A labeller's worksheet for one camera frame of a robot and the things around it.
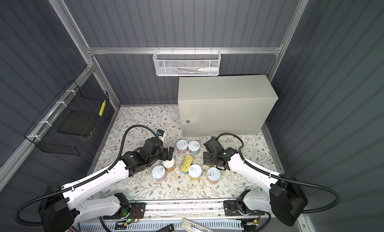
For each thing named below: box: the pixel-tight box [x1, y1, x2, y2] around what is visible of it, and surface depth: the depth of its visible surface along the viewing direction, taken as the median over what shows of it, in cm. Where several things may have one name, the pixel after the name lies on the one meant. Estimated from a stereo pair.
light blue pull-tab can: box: [188, 140, 201, 156], surface depth 93 cm
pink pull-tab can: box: [176, 139, 189, 154], surface depth 93 cm
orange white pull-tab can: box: [206, 167, 221, 185], surface depth 81 cm
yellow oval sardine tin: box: [180, 155, 194, 172], surface depth 88 cm
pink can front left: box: [151, 165, 167, 182], surface depth 82 cm
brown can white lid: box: [163, 158, 176, 172], surface depth 84 cm
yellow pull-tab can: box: [188, 164, 203, 182], surface depth 83 cm
